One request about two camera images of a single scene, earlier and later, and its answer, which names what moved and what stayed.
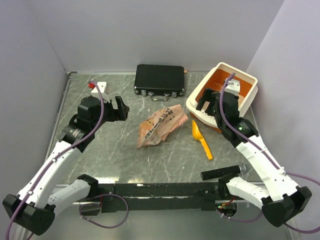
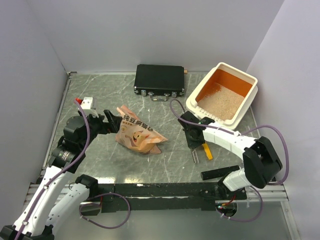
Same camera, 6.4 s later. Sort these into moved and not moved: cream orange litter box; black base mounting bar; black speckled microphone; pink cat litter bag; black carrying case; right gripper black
Moved: right gripper black; pink cat litter bag
Not moved: black speckled microphone; cream orange litter box; black base mounting bar; black carrying case
